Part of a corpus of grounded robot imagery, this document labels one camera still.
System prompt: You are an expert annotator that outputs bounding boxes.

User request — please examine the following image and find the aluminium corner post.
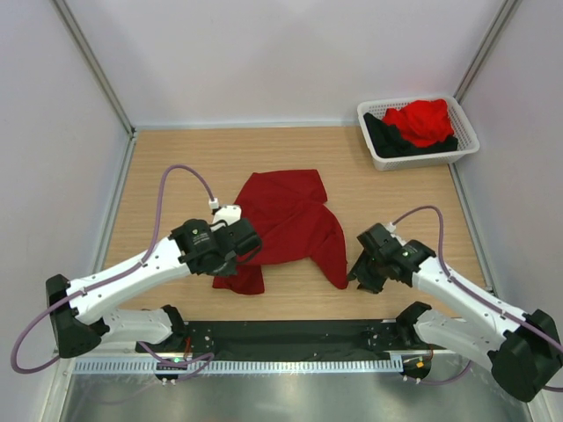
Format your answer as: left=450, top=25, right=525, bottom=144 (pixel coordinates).
left=453, top=0, right=523, bottom=104
left=51, top=0, right=135, bottom=137

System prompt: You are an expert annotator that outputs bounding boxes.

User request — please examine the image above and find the bright red shirt in basket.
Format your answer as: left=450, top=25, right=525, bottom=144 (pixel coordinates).
left=383, top=98, right=454, bottom=149

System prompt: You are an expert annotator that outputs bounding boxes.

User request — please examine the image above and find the dark red t-shirt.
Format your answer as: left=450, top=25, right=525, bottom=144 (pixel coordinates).
left=213, top=170, right=348, bottom=295

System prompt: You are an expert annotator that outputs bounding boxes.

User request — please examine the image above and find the aluminium front frame rail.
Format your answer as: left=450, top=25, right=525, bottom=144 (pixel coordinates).
left=51, top=320, right=536, bottom=358

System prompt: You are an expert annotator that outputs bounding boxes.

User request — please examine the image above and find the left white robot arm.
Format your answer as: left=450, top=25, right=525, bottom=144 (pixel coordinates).
left=46, top=205, right=262, bottom=359

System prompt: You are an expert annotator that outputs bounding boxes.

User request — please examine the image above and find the purple cable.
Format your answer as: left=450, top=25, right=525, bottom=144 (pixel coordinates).
left=386, top=205, right=563, bottom=392
left=10, top=164, right=220, bottom=405

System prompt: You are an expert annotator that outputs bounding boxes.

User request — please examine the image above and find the white slotted cable duct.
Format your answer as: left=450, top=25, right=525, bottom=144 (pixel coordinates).
left=73, top=356, right=403, bottom=376

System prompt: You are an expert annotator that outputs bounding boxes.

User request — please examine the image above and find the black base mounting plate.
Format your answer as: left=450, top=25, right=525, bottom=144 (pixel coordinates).
left=149, top=319, right=440, bottom=362

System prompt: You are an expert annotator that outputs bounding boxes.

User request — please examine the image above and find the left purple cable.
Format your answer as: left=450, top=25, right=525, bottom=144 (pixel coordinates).
left=10, top=164, right=220, bottom=405

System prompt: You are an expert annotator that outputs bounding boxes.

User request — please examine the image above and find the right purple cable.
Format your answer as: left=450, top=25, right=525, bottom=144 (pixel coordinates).
left=386, top=205, right=563, bottom=392

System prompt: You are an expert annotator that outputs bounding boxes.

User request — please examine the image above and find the left aluminium corner post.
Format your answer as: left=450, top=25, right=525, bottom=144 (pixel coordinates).
left=51, top=0, right=135, bottom=137

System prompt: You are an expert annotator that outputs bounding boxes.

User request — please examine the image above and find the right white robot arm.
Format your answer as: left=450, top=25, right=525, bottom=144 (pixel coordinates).
left=348, top=223, right=562, bottom=403

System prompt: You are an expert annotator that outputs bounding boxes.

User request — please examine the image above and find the black shirt in basket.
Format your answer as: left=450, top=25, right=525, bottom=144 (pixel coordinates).
left=363, top=113, right=458, bottom=158

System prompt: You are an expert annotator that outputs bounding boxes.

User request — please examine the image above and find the white plastic basket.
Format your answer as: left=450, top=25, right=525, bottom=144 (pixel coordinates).
left=356, top=95, right=479, bottom=171

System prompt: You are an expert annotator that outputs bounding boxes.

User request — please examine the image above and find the right aluminium corner post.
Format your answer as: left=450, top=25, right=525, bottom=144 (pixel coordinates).
left=453, top=0, right=523, bottom=104

